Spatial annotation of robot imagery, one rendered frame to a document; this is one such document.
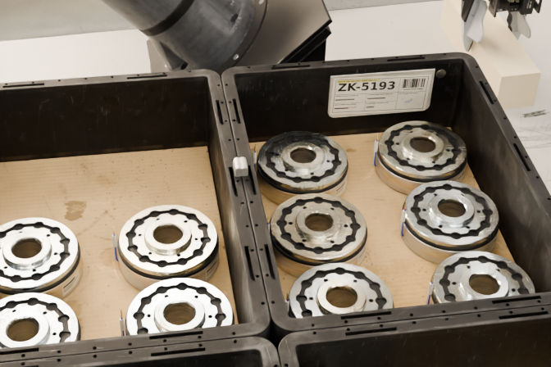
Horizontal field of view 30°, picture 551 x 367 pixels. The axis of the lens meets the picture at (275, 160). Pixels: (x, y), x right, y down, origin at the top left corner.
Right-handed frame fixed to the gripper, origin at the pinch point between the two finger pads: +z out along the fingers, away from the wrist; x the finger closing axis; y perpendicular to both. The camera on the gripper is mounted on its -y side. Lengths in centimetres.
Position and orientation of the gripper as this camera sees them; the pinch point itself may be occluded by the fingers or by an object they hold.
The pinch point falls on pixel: (488, 39)
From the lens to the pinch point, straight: 162.4
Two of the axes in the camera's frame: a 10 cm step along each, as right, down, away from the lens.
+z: -0.3, 7.7, 6.4
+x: 9.8, -1.2, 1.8
